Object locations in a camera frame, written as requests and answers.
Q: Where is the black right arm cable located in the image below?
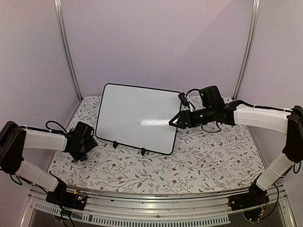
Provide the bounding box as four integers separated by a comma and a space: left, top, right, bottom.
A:
236, 99, 294, 113

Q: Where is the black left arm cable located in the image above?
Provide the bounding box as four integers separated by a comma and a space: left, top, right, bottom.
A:
45, 120, 74, 138

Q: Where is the small black-framed whiteboard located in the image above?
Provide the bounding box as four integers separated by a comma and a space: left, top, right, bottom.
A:
95, 83, 181, 155

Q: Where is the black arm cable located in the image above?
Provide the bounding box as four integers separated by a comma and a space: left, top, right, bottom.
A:
45, 120, 74, 138
236, 99, 294, 113

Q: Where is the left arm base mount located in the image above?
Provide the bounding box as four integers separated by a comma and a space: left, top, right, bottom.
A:
46, 182, 87, 210

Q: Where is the aluminium frame post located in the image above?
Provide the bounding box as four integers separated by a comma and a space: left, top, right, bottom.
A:
54, 0, 83, 101
232, 0, 260, 100

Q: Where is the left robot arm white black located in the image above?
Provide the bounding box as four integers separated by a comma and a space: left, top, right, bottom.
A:
0, 121, 98, 205

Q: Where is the right aluminium frame post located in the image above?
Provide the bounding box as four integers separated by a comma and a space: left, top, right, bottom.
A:
232, 0, 260, 100

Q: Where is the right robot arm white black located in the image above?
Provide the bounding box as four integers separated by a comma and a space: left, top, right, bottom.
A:
169, 86, 303, 206

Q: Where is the black left whiteboard foot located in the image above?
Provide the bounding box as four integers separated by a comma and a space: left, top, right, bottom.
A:
113, 141, 118, 148

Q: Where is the floral patterned table mat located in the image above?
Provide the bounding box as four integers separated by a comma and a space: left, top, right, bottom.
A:
45, 95, 267, 195

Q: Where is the left aluminium frame post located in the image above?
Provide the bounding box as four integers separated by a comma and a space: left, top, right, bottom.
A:
54, 0, 83, 101

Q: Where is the blue whiteboard eraser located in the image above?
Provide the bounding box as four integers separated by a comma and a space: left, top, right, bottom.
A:
80, 154, 87, 161

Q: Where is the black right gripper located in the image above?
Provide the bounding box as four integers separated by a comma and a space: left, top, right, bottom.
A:
168, 106, 215, 130

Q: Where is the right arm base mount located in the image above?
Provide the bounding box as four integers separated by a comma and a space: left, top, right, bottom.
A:
228, 181, 269, 222

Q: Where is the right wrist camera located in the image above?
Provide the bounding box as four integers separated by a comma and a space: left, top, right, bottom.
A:
178, 93, 196, 112

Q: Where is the aluminium front rail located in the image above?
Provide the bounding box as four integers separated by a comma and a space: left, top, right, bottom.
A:
19, 184, 299, 227

